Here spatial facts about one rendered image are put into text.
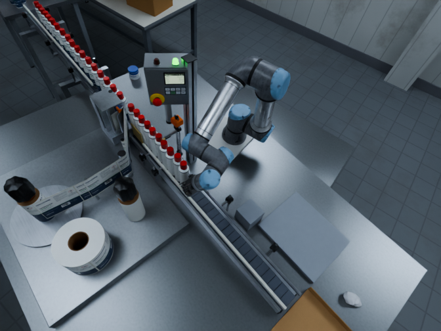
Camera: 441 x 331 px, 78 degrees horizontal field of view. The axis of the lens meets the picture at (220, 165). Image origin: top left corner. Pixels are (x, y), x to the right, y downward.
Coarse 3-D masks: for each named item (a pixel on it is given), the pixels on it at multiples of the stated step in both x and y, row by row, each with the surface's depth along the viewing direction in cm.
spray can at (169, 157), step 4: (168, 148) 130; (172, 148) 130; (168, 152) 130; (172, 152) 131; (168, 156) 132; (172, 156) 133; (168, 160) 134; (172, 160) 134; (168, 164) 137; (172, 164) 137; (168, 168) 141; (172, 168) 140; (172, 172) 143
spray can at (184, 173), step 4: (184, 160) 127; (180, 164) 126; (184, 164) 126; (180, 168) 128; (184, 168) 127; (188, 168) 130; (180, 172) 129; (184, 172) 129; (188, 172) 131; (180, 176) 132; (184, 176) 131; (180, 180) 136; (184, 180) 134
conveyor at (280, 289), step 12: (192, 204) 137; (204, 204) 138; (216, 216) 135; (228, 228) 132; (240, 240) 129; (240, 252) 126; (252, 252) 126; (252, 264) 123; (264, 264) 124; (264, 276) 121; (276, 276) 121; (264, 288) 118; (276, 288) 118; (288, 300) 116
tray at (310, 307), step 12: (312, 288) 120; (300, 300) 121; (312, 300) 121; (288, 312) 118; (300, 312) 118; (312, 312) 118; (324, 312) 119; (276, 324) 115; (288, 324) 115; (300, 324) 115; (312, 324) 116; (324, 324) 116; (336, 324) 116
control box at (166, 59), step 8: (144, 56) 106; (152, 56) 106; (160, 56) 106; (168, 56) 107; (176, 56) 107; (144, 64) 103; (152, 64) 103; (160, 64) 104; (168, 64) 104; (184, 64) 105; (144, 72) 104; (152, 72) 103; (160, 72) 104; (152, 80) 106; (160, 80) 107; (152, 88) 110; (160, 88) 110; (152, 96) 113; (160, 96) 113; (168, 96) 114; (176, 96) 114; (184, 96) 115; (152, 104) 117
